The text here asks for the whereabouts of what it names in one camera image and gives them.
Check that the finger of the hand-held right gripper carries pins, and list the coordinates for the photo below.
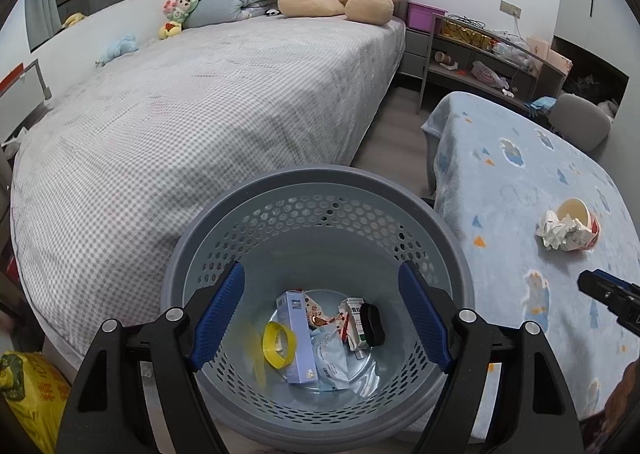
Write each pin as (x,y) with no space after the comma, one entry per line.
(600,290)
(622,281)

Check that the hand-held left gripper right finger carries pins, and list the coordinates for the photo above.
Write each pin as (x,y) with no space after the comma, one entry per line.
(422,319)

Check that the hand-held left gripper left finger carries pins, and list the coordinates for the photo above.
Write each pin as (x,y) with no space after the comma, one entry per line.
(220,314)

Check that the black oval case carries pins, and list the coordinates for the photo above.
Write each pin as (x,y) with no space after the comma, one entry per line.
(372,326)

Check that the yellow plastic lid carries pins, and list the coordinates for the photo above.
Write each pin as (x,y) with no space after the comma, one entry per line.
(267,344)

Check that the red and white paper cup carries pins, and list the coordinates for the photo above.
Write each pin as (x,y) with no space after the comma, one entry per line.
(585,231)

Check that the white and green carton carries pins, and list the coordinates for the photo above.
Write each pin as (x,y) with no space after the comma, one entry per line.
(354,324)

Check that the white paper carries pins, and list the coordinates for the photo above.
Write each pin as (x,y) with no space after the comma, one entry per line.
(555,231)

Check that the purple cardboard box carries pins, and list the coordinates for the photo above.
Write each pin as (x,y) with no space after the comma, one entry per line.
(297,334)

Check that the red and white wrapper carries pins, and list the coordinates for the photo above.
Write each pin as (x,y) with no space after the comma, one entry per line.
(325,314)

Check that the white plastic packet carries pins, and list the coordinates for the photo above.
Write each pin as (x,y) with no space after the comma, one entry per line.
(332,364)

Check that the grey perforated plastic basket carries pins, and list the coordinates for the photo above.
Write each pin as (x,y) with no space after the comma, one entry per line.
(320,214)

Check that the grey chair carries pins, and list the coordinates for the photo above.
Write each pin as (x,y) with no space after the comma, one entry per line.
(580,121)

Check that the grey checked bed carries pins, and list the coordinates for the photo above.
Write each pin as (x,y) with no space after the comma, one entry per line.
(200,134)

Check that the blue cloth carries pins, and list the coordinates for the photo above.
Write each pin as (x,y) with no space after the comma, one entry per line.
(542,105)

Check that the yellow printed bag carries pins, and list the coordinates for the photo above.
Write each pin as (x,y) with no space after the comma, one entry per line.
(30,399)

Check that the grey shelf desk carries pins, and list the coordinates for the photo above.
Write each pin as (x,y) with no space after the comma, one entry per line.
(520,79)

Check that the pink cardboard box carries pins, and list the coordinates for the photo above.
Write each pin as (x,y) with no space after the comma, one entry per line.
(547,54)

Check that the pink plastic bag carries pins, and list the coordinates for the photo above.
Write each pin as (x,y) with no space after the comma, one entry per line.
(487,74)

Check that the small paper cup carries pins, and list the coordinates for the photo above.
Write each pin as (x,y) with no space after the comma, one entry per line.
(442,56)

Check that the grey nightstand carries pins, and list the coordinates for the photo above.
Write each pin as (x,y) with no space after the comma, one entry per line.
(414,54)

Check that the light blue plush toy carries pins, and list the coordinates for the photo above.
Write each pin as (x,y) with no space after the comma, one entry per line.
(117,49)

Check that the pink storage box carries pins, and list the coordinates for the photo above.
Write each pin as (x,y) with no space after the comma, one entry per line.
(425,16)

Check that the green hooded plush doll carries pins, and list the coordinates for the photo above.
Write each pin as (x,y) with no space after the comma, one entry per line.
(180,11)

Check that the folded blue quilt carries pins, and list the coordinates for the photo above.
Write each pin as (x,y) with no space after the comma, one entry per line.
(225,6)

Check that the yellow plush toy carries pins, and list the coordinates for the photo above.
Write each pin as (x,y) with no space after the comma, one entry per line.
(74,20)

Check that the wall socket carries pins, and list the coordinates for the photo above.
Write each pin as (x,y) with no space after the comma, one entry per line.
(511,9)

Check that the bed guard rail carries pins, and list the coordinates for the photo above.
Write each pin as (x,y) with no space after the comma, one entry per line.
(22,81)

